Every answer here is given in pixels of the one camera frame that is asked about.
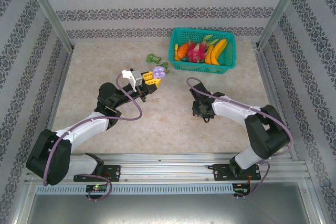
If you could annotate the purple earbud charging case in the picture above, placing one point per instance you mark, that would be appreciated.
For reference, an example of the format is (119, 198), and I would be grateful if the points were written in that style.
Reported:
(158, 72)

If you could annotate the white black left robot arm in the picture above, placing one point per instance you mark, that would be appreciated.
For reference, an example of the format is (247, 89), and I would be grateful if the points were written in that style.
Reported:
(86, 127)

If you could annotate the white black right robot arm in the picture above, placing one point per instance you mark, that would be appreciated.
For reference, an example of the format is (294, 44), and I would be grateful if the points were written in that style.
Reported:
(231, 108)

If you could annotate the green snack packet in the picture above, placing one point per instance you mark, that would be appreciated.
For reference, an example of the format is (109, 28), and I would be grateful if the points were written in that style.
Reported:
(166, 66)
(153, 58)

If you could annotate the small yellow green toy fruit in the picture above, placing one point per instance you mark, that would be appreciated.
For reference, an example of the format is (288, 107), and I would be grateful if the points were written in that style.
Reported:
(176, 51)

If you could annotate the orange toy mango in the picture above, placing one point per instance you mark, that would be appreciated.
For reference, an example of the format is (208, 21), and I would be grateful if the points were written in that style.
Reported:
(182, 51)

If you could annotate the pink toy dragon fruit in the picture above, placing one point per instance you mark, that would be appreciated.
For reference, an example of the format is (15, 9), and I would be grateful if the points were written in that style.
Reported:
(195, 52)

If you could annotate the teal plastic mesh basket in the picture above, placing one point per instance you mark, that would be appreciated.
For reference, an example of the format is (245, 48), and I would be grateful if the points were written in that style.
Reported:
(228, 58)

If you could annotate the yellow toy banana bunch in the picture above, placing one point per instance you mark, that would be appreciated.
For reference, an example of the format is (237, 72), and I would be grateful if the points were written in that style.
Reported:
(216, 51)

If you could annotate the grey metal panel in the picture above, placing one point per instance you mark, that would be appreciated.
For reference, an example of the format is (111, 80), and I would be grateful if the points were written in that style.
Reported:
(162, 208)

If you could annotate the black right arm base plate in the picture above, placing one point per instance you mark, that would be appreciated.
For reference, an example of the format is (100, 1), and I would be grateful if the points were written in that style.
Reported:
(220, 172)

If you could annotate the long aluminium mounting rail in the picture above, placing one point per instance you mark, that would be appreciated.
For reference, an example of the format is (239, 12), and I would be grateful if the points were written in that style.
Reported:
(162, 169)

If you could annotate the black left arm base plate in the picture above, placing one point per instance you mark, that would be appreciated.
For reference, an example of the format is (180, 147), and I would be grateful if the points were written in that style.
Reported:
(113, 172)

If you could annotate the aluminium frame post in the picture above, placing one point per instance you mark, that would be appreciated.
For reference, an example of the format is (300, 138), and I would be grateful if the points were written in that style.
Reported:
(282, 9)
(47, 11)

